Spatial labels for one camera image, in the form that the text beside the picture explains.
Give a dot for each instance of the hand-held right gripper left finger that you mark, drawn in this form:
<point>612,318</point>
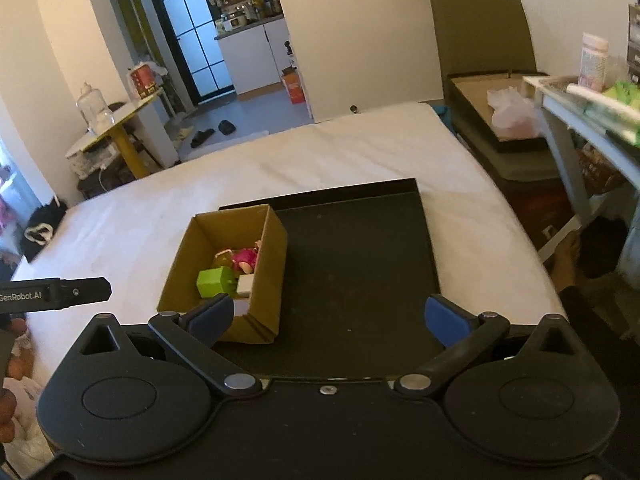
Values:
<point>212,316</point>

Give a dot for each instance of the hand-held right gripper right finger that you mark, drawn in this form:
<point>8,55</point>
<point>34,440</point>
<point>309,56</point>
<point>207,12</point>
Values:
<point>445,321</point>

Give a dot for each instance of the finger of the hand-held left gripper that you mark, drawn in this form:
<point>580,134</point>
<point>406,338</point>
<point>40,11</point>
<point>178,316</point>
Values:
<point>87,290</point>

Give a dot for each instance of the green tin box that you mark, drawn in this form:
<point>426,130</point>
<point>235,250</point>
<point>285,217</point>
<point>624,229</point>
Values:
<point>215,282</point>

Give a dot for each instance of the white block figurine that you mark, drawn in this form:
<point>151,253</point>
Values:
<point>245,286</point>

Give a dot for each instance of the brown-haired doll figurine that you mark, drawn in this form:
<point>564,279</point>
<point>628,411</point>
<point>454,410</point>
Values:
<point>245,257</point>

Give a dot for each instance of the brown cardboard box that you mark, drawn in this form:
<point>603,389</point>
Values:
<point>270,280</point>

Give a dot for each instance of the black tray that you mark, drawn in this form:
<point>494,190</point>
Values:
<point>350,270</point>

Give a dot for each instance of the person's left hand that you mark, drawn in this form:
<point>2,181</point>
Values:
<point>7,415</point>

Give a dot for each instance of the black bag with white print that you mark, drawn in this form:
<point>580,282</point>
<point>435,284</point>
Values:
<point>42,230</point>

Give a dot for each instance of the round yellow table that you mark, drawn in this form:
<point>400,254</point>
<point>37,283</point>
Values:
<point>122,145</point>

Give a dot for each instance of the black slipper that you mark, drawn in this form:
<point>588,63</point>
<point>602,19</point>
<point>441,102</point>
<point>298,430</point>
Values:
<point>202,138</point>
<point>227,127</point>

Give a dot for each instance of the clear glass jar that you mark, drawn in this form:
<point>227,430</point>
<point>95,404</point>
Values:
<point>94,107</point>

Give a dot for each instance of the pair of white slippers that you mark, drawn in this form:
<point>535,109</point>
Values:
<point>182,134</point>

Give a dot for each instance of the black box with cardboard lining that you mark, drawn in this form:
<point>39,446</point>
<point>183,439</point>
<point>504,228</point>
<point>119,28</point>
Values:
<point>475,110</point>

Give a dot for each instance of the brown wicker basket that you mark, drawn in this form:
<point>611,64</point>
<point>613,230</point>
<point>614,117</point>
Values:
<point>600,170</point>

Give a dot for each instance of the red container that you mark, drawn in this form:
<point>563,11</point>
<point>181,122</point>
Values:
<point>142,80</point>

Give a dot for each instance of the white plastic bag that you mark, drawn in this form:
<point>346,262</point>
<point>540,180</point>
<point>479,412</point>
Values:
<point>515,112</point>

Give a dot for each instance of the grey side table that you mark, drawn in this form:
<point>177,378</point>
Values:
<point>565,125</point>

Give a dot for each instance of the orange cardboard box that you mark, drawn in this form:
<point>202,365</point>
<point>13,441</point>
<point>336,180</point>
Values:
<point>294,87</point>

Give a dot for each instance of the white kitchen cabinet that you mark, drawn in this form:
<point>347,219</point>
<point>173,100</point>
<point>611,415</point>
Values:
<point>255,60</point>

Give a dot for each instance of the black glass-paned door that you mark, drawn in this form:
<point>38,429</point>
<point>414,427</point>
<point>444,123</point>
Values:
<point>190,35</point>

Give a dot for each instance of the green packets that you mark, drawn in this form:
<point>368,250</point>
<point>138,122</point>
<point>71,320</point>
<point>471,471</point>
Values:
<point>622,105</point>

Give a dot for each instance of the large open cardboard box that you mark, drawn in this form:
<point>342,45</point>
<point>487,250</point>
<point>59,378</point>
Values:
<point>480,35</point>

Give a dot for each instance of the white plastic bottle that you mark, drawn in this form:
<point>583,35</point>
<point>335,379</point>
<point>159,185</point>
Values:
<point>594,60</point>

